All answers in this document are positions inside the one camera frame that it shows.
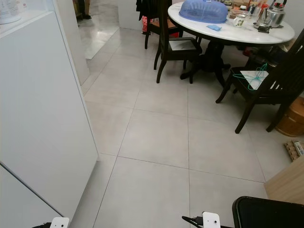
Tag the white cabinet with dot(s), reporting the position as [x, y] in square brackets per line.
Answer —
[42, 104]

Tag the white door panel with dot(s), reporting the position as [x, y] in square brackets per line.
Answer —
[21, 204]

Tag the white printed container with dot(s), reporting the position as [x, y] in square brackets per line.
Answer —
[9, 9]

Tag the person in black trousers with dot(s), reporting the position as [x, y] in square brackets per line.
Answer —
[81, 8]

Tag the white background cupboard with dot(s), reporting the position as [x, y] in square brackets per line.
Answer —
[129, 13]

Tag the dark wooden chair brown seat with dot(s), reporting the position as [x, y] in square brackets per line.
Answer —
[149, 26]

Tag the dark hanging garment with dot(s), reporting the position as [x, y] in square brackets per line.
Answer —
[142, 5]

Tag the dark wooden chair grey seat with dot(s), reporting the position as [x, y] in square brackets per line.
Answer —
[163, 28]

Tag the blue mesh food cover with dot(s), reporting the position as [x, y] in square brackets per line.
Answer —
[203, 11]

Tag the small blue cloth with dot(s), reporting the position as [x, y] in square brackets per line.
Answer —
[214, 27]

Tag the round white marble table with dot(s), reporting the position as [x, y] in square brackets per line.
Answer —
[242, 35]

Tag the white printed mug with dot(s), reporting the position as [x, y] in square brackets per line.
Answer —
[240, 21]

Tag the dark wooden chair white seat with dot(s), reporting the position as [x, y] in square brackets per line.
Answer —
[273, 92]

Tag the small black table item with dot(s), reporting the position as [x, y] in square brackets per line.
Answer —
[265, 28]

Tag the orange wooden barrel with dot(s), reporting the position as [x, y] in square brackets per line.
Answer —
[292, 118]

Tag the steel kettle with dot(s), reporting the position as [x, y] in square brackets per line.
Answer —
[275, 16]

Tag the brown cardboard piece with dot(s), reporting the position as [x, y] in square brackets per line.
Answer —
[293, 151]

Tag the light wooden board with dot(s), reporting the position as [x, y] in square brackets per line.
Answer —
[287, 187]

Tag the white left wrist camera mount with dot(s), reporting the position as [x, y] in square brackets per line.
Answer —
[60, 223]

